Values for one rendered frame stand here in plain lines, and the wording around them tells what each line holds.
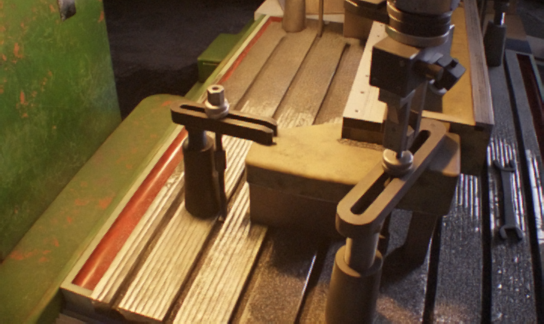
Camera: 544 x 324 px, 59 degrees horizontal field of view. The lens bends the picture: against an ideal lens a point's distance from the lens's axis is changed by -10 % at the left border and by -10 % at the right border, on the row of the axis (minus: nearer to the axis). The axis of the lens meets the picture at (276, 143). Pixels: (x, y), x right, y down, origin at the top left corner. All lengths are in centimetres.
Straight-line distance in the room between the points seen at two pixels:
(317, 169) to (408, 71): 29
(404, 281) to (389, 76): 44
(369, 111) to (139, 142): 63
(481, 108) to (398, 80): 35
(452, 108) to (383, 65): 46
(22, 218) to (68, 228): 42
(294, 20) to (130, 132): 67
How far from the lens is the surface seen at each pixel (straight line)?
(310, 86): 140
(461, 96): 107
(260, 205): 96
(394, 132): 66
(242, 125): 84
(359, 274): 73
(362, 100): 89
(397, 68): 57
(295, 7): 168
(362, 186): 68
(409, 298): 89
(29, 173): 149
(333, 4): 186
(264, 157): 82
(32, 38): 143
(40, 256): 107
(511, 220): 108
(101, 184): 118
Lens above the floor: 152
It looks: 36 degrees down
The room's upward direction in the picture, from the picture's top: straight up
